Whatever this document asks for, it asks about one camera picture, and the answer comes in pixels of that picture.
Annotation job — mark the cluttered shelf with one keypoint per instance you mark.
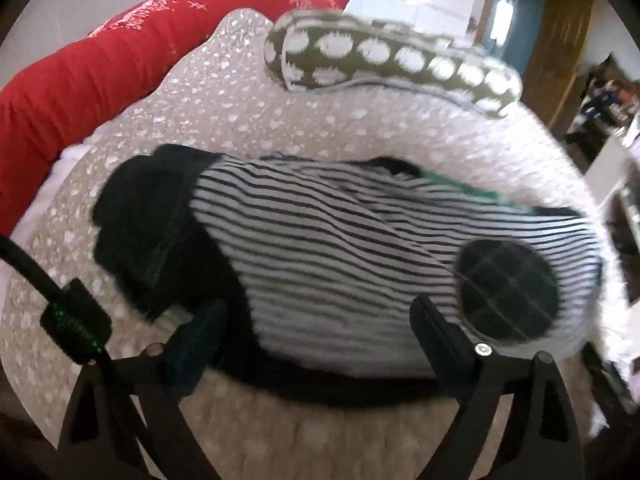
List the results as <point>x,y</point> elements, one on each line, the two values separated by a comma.
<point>605,100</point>

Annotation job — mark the beige spotted quilt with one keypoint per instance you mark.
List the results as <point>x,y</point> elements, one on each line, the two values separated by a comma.
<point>225,110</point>

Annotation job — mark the olive white-spotted pillow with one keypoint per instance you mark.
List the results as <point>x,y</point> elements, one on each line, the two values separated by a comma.
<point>380,50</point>

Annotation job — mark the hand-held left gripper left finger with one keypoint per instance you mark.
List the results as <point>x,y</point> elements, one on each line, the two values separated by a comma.
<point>200,341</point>

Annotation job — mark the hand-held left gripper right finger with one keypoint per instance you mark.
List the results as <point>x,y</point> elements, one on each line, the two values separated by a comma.
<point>436,341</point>

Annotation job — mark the red bolster pillow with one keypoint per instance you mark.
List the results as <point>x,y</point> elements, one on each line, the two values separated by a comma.
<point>100,65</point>

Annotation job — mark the striped pants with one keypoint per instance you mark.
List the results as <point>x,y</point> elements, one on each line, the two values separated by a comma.
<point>320,260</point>

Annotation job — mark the black garment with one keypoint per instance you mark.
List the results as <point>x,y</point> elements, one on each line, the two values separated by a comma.
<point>140,220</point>

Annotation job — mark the wooden door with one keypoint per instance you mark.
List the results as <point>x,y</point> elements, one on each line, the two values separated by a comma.
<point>565,50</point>

